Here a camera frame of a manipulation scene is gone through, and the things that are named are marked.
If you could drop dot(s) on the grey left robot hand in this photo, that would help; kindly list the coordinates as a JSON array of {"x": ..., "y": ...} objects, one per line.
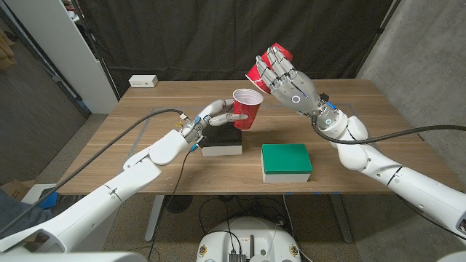
[{"x": 204, "y": 120}]

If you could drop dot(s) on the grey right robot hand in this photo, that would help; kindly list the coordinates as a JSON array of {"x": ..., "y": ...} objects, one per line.
[{"x": 295, "y": 91}]

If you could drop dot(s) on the red plastic cup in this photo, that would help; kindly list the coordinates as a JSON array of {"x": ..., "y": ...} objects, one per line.
[
  {"x": 256, "y": 78},
  {"x": 249, "y": 113}
]

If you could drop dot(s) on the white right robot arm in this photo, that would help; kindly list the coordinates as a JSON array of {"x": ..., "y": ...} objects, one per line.
[{"x": 400, "y": 178}]

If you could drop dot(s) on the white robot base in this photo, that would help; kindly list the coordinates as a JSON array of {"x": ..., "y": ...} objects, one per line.
[{"x": 218, "y": 240}]

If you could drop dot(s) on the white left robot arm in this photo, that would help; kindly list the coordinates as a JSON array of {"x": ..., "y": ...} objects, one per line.
[{"x": 102, "y": 207}]

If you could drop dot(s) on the black-topped white block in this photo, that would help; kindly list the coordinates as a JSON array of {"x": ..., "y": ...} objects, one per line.
[{"x": 224, "y": 142}]

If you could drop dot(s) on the green-topped white block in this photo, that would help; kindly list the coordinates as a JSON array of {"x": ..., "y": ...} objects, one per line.
[{"x": 285, "y": 160}]

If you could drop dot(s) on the grey tape outline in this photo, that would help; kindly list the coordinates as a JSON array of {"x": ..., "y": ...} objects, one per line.
[{"x": 164, "y": 108}]

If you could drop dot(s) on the white power outlet box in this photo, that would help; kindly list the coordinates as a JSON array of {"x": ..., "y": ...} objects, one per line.
[{"x": 142, "y": 81}]

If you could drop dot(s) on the black backdrop curtain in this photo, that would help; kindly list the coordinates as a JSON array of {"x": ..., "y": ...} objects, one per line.
[{"x": 196, "y": 36}]

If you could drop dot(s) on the round black fan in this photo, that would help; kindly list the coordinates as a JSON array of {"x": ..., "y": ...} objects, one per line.
[{"x": 178, "y": 203}]

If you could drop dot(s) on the black backdrop stand pole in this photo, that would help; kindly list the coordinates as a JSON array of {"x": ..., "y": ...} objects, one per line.
[
  {"x": 96, "y": 47},
  {"x": 378, "y": 31}
]

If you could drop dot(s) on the white table leg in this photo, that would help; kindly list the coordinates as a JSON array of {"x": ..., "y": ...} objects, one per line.
[{"x": 154, "y": 218}]

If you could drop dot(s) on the grey table leg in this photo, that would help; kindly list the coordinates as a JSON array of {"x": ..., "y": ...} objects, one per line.
[{"x": 342, "y": 222}]

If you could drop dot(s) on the white cabinet panel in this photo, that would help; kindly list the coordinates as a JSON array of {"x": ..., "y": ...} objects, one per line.
[{"x": 65, "y": 43}]

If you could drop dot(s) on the blue and black foot pedal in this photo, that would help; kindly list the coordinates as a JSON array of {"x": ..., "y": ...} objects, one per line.
[{"x": 51, "y": 201}]

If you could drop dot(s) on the brown cardboard box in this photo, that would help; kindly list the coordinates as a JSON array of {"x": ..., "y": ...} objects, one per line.
[{"x": 11, "y": 187}]

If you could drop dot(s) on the person's leg in jeans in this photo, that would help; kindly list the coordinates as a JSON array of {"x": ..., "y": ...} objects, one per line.
[{"x": 18, "y": 214}]

